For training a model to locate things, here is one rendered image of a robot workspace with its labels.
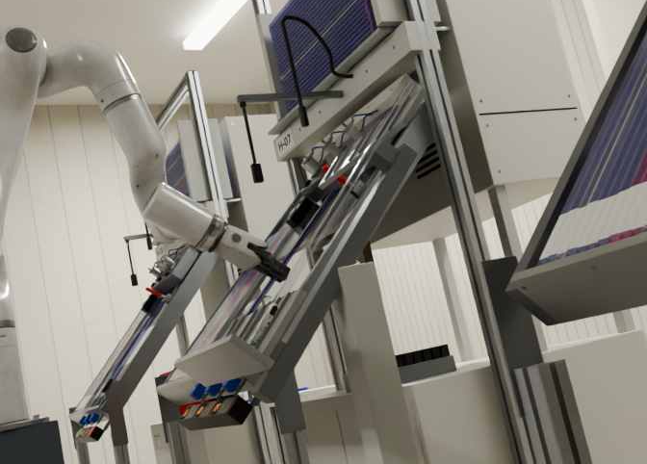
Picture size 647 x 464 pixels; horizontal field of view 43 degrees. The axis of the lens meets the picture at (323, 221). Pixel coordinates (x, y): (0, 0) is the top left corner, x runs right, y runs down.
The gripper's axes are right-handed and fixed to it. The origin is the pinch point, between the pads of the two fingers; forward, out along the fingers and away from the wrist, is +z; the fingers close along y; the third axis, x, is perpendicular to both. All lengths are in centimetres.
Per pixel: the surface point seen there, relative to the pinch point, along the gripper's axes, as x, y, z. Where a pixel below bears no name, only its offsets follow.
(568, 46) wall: -248, 143, 133
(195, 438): 27, 83, 21
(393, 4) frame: -60, -23, -7
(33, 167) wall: -139, 425, -81
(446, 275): -43, 45, 61
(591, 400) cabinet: -2, -21, 71
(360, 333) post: 22, -53, 2
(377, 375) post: 27, -53, 7
